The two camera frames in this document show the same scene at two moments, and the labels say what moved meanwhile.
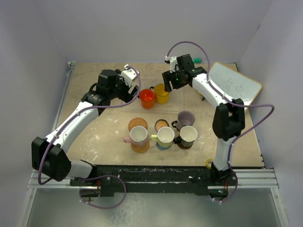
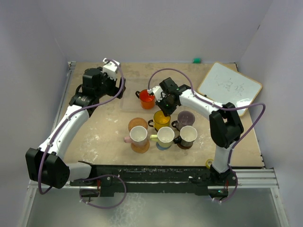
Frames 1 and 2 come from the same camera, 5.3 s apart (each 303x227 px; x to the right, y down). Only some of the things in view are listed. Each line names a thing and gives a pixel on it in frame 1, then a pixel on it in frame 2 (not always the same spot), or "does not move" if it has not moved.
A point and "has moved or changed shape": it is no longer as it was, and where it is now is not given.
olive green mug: x=165 y=136 does not move
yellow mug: x=161 y=96 has moved or changed shape
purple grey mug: x=185 y=118 does not move
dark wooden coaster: x=183 y=147 does not move
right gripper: x=168 y=76 -> x=166 y=112
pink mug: x=138 y=136 does not move
